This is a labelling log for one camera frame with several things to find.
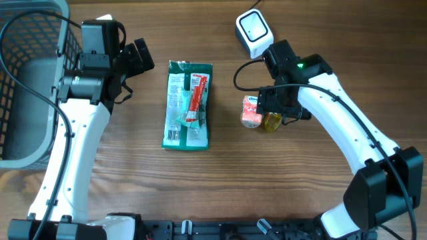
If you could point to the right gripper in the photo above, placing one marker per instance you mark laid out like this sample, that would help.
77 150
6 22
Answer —
265 103

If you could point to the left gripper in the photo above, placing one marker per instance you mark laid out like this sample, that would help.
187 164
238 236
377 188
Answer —
137 66

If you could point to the yellow oil bottle grey cap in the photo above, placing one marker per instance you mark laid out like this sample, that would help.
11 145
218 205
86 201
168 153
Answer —
272 121

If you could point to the red tissue pack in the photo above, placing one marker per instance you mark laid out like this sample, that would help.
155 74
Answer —
249 117

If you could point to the red toothpaste tube box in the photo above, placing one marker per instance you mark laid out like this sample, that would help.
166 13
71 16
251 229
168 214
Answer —
198 82

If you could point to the green glove package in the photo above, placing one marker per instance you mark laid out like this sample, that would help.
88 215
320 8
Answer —
179 134

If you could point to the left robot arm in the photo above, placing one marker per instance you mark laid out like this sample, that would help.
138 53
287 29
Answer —
85 100

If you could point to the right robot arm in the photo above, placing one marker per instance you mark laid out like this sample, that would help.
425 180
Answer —
387 179

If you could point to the white barcode scanner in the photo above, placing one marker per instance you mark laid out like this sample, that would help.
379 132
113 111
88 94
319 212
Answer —
253 32

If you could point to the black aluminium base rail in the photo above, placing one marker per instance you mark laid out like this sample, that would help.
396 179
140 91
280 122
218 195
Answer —
233 230

